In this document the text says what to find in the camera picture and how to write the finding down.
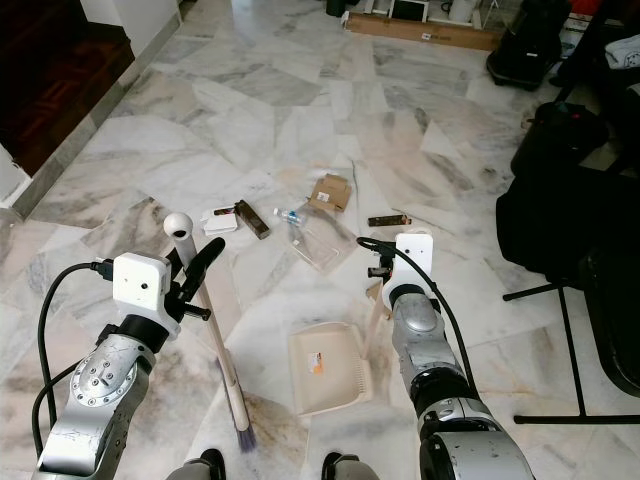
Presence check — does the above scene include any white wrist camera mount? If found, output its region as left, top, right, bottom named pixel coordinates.
left=112, top=253, right=187, bottom=323
left=394, top=231, right=435, bottom=291

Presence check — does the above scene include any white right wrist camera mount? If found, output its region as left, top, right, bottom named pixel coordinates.
left=394, top=231, right=435, bottom=291

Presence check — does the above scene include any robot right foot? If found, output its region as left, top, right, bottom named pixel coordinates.
left=322, top=452, right=371, bottom=480

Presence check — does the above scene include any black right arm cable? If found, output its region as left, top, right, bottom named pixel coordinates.
left=356, top=236, right=474, bottom=391

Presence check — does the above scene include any large black bag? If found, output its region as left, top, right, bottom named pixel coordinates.
left=495, top=100, right=640, bottom=291

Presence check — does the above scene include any clear plastic packaging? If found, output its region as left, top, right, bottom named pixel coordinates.
left=285, top=210, right=361, bottom=273

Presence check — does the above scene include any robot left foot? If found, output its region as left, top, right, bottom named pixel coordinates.
left=165, top=448, right=226, bottom=480

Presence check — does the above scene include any long flat cardboard box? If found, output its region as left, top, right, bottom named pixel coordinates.
left=345, top=12, right=505, bottom=53

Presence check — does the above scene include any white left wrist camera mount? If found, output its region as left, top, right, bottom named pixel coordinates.
left=112, top=253, right=187, bottom=323

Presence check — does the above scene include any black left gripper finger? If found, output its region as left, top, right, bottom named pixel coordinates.
left=185, top=237, right=227, bottom=299

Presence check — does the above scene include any thin dark brown wrapper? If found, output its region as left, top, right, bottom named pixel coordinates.
left=368, top=214, right=413, bottom=228

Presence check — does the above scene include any black metal stand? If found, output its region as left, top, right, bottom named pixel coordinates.
left=503, top=283, right=640, bottom=426

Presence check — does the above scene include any wide dark brown wrapper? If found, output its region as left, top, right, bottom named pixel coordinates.
left=235, top=200, right=272, bottom=241

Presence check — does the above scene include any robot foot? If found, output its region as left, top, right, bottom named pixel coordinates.
left=322, top=452, right=371, bottom=480
left=165, top=448, right=226, bottom=480

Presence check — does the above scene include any beige hand broom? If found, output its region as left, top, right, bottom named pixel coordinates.
left=165, top=212, right=256, bottom=449

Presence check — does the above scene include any small clear plastic bottle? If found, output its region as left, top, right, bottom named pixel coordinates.
left=273, top=207, right=311, bottom=227

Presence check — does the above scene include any dark wooden step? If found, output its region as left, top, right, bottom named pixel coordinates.
left=0, top=0, right=137, bottom=177

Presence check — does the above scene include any black suitcase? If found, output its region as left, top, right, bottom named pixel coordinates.
left=486, top=0, right=574, bottom=91

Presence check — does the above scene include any small brown cardboard box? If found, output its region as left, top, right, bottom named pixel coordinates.
left=308, top=174, right=352, bottom=212

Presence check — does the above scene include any white framed tablet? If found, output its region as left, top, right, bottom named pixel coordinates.
left=390, top=0, right=430, bottom=22

